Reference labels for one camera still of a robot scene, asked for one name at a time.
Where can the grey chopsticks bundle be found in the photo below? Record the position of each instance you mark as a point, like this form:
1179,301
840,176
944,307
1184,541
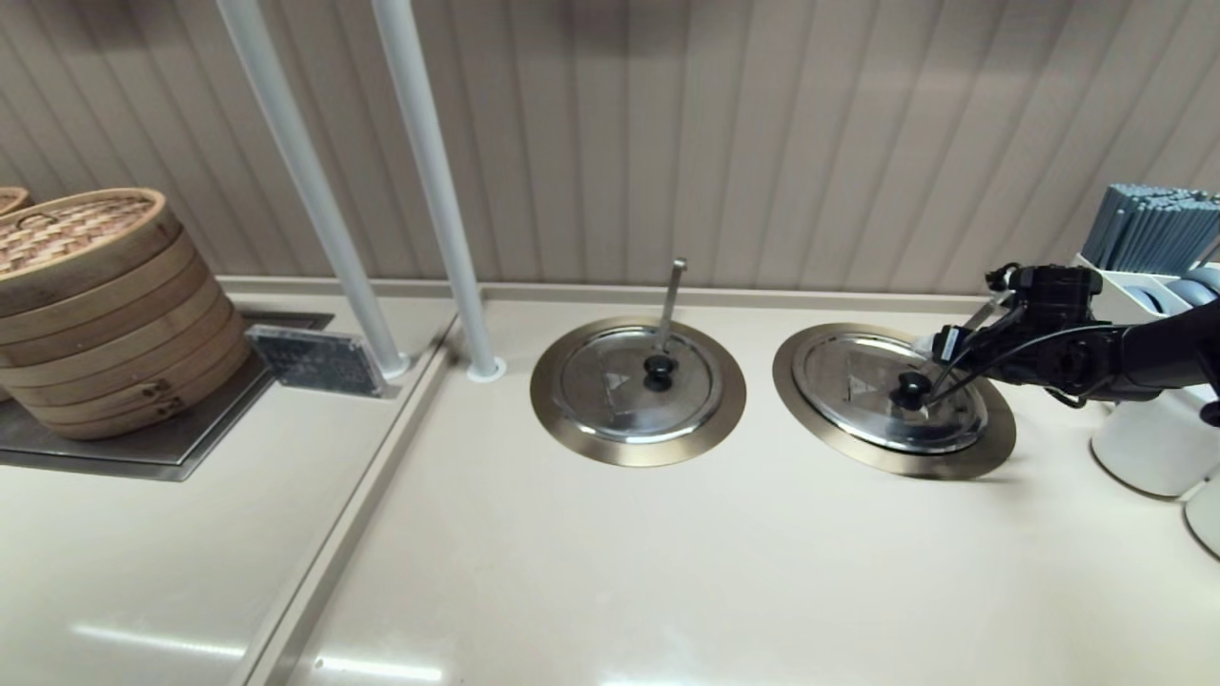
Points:
1153,229

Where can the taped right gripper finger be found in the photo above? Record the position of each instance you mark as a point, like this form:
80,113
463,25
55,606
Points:
945,379
934,345

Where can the white metal pole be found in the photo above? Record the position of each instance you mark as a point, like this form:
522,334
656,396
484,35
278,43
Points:
310,191

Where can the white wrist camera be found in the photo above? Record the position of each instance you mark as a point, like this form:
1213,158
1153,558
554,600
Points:
1003,278

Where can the white ceramic jar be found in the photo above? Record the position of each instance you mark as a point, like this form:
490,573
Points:
1206,519
1144,448

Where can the white round base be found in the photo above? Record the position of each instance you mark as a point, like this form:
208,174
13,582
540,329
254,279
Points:
435,191

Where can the bamboo steamer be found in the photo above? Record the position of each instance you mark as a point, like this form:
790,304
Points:
11,199

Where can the woven bamboo steamer lid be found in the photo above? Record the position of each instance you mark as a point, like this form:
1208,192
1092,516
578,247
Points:
86,241

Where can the dark acrylic label sign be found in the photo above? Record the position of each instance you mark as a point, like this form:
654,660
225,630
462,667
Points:
319,362

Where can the bamboo steamer basket stack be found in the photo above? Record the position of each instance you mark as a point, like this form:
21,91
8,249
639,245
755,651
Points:
133,372

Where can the recessed steel tray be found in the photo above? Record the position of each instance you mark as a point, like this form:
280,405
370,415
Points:
143,459

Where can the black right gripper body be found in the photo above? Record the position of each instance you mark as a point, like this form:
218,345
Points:
1048,353

